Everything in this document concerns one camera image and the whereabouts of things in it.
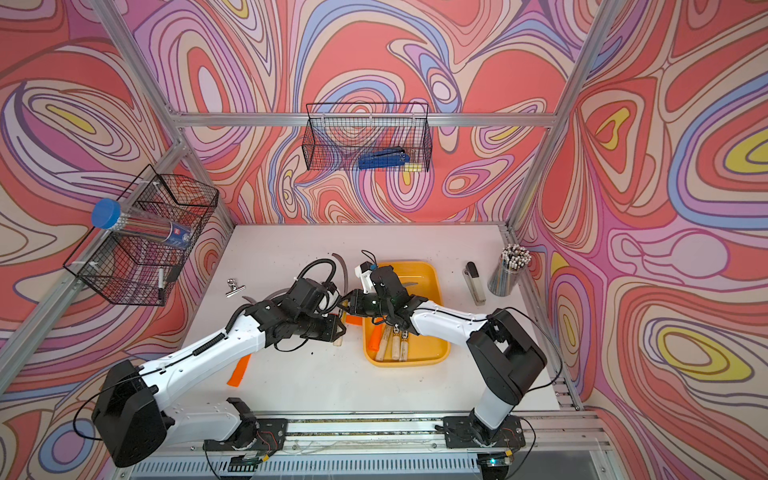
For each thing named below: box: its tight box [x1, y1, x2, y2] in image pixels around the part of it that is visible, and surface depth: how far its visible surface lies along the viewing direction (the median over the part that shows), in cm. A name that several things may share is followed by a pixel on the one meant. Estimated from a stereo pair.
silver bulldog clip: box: [225, 278, 246, 298], surface depth 103 cm
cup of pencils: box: [487, 244, 532, 297], surface depth 90 cm
